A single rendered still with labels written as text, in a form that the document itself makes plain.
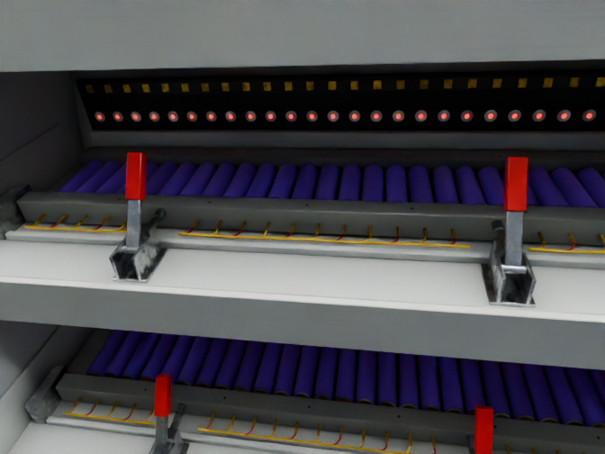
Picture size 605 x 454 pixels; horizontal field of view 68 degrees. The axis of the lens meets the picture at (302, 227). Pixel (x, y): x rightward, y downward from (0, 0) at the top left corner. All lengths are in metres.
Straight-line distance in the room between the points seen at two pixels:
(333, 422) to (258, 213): 0.21
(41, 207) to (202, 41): 0.23
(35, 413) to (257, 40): 0.41
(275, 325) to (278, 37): 0.19
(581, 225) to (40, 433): 0.51
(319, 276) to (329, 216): 0.05
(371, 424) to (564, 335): 0.19
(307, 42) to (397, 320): 0.18
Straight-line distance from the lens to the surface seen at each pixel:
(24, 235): 0.45
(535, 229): 0.37
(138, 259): 0.34
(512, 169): 0.32
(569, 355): 0.35
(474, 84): 0.44
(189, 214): 0.38
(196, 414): 0.49
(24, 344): 0.53
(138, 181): 0.35
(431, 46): 0.28
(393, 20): 0.28
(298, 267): 0.33
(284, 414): 0.45
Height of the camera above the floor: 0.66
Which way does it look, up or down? 17 degrees down
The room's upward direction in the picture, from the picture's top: 1 degrees counter-clockwise
